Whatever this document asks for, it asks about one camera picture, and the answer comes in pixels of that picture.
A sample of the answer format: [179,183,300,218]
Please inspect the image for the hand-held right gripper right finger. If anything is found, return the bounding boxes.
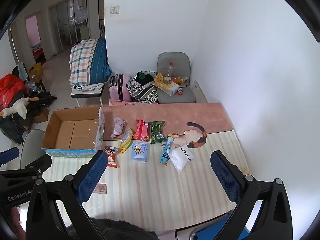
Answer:
[210,151,293,240]

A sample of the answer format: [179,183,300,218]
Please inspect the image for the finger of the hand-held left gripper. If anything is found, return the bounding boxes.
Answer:
[0,147,20,165]
[0,154,52,180]

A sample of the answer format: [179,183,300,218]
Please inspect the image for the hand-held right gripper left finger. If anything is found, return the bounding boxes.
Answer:
[26,150,108,240]

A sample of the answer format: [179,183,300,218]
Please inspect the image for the red cartoon snack packet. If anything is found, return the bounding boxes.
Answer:
[104,146,119,168]

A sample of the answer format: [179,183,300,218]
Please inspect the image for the white soft packet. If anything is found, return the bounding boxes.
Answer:
[167,144,195,173]

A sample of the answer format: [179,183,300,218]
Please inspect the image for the light blue tissue pack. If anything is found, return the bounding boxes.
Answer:
[131,141,150,163]

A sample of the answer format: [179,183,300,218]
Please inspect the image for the purple socks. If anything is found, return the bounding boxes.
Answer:
[111,117,127,138]

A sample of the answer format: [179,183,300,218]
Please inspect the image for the blue tube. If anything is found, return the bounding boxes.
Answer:
[160,134,175,165]

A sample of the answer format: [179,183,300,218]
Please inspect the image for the red tissue packet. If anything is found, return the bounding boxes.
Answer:
[132,119,150,142]

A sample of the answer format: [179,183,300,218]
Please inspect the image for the green wet wipes packet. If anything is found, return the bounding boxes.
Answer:
[149,121,167,144]

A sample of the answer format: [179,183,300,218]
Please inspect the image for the grey round chair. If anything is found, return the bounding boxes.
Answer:
[19,129,45,170]

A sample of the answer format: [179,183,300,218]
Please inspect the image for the black stroller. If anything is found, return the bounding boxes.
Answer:
[0,91,58,145]

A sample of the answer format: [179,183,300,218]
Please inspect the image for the small brown cardboard box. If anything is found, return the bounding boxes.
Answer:
[32,107,50,123]

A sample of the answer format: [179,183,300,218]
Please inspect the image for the white goose plush toy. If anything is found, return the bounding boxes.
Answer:
[0,97,39,120]

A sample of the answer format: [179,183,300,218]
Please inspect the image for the blue plastic stool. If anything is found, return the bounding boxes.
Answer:
[175,212,250,240]

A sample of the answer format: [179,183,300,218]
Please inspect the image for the dark fleece clothing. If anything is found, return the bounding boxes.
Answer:
[66,217,159,240]

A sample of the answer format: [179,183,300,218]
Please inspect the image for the red plastic bag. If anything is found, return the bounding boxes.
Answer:
[0,74,25,108]

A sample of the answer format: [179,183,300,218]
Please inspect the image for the pink plastic bag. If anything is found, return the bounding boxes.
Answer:
[109,99,133,107]

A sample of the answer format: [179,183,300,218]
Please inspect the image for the light blue hanging cloth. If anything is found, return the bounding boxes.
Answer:
[17,62,28,83]

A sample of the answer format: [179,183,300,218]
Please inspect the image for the yellow cardboard box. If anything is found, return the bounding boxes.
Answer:
[29,62,43,83]

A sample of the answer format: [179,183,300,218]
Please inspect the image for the white board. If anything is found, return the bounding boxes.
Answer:
[192,80,208,103]

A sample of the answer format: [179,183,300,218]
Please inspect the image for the black white checkered cloth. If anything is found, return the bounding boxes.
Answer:
[72,84,100,91]

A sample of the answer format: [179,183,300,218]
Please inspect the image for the pink suitcase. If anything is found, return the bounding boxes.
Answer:
[109,74,132,102]

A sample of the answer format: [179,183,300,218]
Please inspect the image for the black white patterned bag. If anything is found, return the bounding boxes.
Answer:
[126,71,159,103]

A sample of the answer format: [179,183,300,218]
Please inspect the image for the white tissue pack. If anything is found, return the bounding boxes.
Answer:
[160,81,180,96]

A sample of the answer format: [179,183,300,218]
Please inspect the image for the plaid blue folded quilt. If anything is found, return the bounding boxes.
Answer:
[69,38,112,85]

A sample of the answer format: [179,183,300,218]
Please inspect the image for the yellow plastic bag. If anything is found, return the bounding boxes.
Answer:
[154,73,165,88]

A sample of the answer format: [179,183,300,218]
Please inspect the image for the grey cushioned chair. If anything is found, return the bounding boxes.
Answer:
[157,52,197,104]

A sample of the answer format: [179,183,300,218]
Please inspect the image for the glass sliding door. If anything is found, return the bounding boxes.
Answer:
[48,0,90,55]

